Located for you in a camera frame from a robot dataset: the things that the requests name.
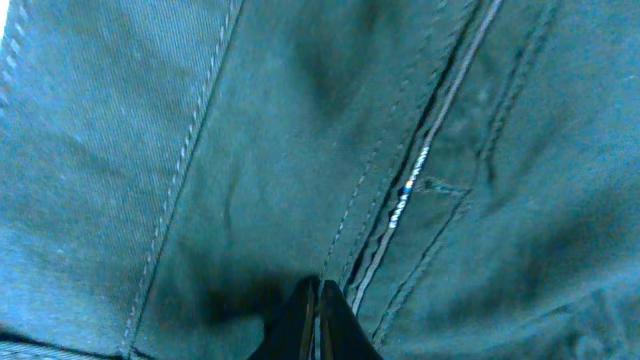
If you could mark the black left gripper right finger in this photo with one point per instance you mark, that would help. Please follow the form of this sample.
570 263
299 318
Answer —
341 336

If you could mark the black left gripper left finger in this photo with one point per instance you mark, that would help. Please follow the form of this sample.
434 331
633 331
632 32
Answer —
291 334

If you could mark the black shorts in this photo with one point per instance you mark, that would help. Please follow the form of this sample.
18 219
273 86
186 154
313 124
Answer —
466 171

